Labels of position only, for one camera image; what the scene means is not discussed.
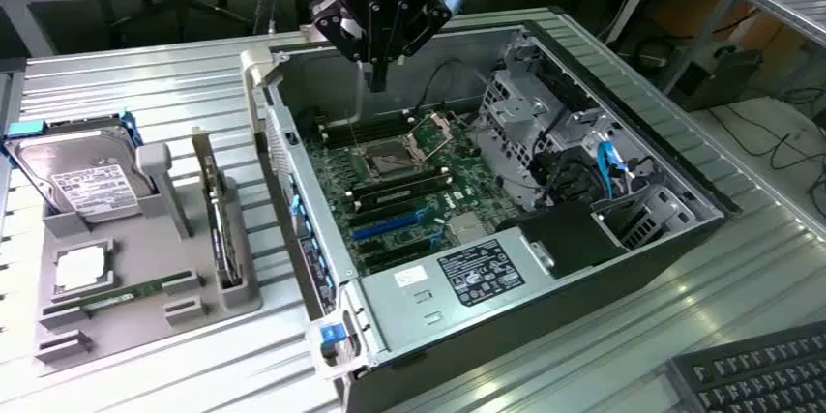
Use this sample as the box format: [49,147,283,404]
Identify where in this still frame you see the black graphics card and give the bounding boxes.
[190,126,246,291]

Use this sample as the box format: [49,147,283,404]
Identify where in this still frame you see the green RAM stick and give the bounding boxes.
[43,275,192,320]

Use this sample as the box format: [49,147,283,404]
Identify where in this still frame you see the black RAM slot row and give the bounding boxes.
[316,110,414,149]

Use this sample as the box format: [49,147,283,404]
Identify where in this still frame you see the blue hard disk carrier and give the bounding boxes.
[1,110,144,177]

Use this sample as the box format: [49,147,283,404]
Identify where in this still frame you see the metal socket cover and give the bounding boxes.
[403,112,463,162]

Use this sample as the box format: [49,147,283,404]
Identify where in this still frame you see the green motherboard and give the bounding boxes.
[302,107,528,274]

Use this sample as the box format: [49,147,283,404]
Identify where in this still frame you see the silver power supply unit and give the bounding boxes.
[358,226,556,354]

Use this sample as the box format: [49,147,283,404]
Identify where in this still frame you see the silver chipset heatsink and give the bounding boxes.
[448,213,491,246]

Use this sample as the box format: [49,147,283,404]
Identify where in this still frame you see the silver disk bay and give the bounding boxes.
[593,185,722,252]

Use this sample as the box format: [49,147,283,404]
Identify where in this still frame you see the CPU socket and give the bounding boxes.
[360,141,420,177]

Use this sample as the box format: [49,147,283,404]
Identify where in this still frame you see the black box with handle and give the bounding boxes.
[670,44,765,112]

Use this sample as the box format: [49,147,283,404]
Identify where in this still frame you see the blue wire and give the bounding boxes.
[597,140,625,201]

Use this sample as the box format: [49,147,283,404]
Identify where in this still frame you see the black keyboard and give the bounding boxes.
[663,320,826,413]

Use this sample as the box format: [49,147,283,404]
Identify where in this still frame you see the blue expansion slot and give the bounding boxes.
[351,213,420,241]

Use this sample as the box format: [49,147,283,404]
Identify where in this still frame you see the metal slat frame table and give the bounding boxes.
[661,0,826,95]

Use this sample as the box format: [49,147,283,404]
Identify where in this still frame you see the black wire bundle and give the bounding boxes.
[532,149,609,211]

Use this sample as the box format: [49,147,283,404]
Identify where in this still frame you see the grey parts rack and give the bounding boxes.
[32,141,264,378]

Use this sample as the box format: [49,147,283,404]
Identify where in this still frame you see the silver hard disk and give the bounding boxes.
[16,130,156,224]

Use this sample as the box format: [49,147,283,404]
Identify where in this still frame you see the silver drive cage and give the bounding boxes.
[476,69,586,192]

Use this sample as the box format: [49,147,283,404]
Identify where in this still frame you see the installed black RAM stick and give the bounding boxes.
[352,179,452,206]

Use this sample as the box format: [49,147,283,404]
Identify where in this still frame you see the silver CPU chip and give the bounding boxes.
[52,248,109,294]

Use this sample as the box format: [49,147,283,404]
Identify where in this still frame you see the thin black wire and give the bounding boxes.
[415,60,491,112]

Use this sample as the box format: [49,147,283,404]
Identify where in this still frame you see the black expansion slot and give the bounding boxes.
[364,248,440,272]
[358,233,434,259]

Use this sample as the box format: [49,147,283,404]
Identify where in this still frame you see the open black PC case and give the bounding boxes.
[239,6,743,413]

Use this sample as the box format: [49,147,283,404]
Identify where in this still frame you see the black plastic air shroud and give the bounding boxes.
[494,202,629,280]

